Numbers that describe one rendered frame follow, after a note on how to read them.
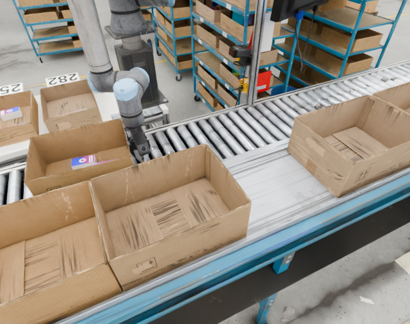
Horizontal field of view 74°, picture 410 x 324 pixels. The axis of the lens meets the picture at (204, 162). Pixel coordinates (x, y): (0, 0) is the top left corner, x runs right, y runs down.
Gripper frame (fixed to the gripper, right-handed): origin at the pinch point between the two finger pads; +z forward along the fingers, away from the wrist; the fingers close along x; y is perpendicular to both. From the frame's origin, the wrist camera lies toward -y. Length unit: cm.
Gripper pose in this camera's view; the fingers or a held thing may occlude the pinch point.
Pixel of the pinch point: (143, 161)
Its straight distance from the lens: 127.0
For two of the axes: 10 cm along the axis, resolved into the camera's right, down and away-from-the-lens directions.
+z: 0.2, 7.3, 6.8
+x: -9.1, 3.0, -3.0
